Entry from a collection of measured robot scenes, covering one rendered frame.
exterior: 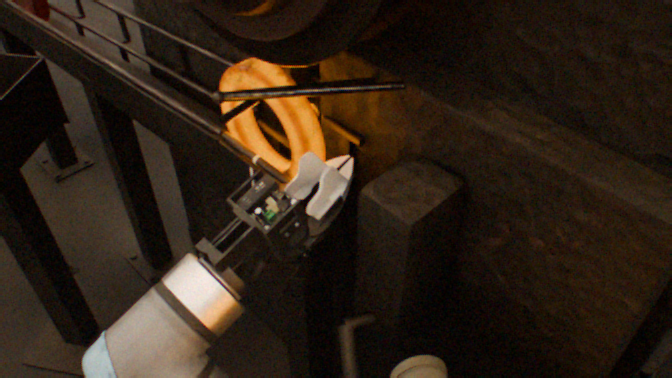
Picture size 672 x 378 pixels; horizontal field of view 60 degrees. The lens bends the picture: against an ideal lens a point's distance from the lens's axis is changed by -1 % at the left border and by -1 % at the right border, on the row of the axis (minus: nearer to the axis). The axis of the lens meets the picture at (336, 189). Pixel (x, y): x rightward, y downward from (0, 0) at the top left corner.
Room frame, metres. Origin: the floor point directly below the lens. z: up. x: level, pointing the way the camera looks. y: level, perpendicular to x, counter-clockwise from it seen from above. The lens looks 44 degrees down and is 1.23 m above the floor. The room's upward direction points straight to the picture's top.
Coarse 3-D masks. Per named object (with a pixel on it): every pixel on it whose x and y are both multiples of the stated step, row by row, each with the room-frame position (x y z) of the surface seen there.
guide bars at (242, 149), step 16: (0, 0) 1.34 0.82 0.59; (32, 16) 1.16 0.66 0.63; (80, 48) 0.98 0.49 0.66; (112, 64) 0.90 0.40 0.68; (128, 80) 0.87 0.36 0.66; (160, 96) 0.77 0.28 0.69; (192, 112) 0.71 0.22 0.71; (208, 128) 0.67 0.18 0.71; (240, 144) 0.63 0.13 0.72; (256, 160) 0.60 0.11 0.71; (272, 176) 0.57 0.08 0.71
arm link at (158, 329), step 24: (168, 288) 0.37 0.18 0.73; (144, 312) 0.34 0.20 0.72; (168, 312) 0.34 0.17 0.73; (120, 336) 0.32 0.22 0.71; (144, 336) 0.32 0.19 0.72; (168, 336) 0.32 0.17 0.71; (192, 336) 0.33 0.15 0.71; (216, 336) 0.34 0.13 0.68; (96, 360) 0.30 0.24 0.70; (120, 360) 0.30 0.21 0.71; (144, 360) 0.30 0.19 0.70; (168, 360) 0.31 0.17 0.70; (192, 360) 0.31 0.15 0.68
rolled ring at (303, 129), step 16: (240, 64) 0.64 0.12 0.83; (256, 64) 0.63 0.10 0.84; (224, 80) 0.66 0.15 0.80; (240, 80) 0.63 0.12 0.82; (256, 80) 0.61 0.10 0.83; (272, 80) 0.60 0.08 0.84; (288, 80) 0.60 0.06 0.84; (224, 112) 0.67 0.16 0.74; (288, 112) 0.56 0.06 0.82; (304, 112) 0.57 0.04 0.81; (240, 128) 0.65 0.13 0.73; (256, 128) 0.66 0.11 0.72; (288, 128) 0.57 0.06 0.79; (304, 128) 0.56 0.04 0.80; (320, 128) 0.57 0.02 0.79; (256, 144) 0.64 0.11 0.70; (304, 144) 0.55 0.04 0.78; (320, 144) 0.56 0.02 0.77; (272, 160) 0.62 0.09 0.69; (288, 160) 0.62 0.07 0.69; (288, 176) 0.57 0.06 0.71
